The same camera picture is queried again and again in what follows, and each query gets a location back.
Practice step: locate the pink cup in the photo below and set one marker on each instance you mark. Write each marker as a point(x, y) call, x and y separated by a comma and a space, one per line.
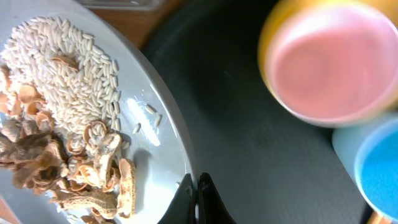
point(334, 64)

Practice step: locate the yellow saucer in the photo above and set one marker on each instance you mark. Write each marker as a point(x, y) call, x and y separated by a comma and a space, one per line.
point(285, 9)

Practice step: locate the round black serving tray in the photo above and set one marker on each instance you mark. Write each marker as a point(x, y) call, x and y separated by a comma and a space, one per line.
point(267, 165)

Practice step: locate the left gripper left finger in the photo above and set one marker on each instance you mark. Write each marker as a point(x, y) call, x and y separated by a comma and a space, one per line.
point(182, 207)

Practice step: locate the clear plastic bin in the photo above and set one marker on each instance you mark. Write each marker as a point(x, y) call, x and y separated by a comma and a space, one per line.
point(130, 5)

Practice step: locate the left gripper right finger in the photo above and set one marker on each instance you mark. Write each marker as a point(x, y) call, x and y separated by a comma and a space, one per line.
point(211, 209)

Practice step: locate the grey round plate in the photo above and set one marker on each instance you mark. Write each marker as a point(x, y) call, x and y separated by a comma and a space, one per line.
point(155, 132)

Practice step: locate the peanut shells pile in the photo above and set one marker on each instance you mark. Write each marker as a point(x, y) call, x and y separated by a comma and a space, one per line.
point(96, 179)

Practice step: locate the white rice pile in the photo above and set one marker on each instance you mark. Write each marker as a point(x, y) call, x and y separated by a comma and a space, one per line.
point(54, 72)

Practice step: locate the light blue cup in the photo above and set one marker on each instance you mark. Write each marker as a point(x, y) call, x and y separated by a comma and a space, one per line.
point(368, 152)

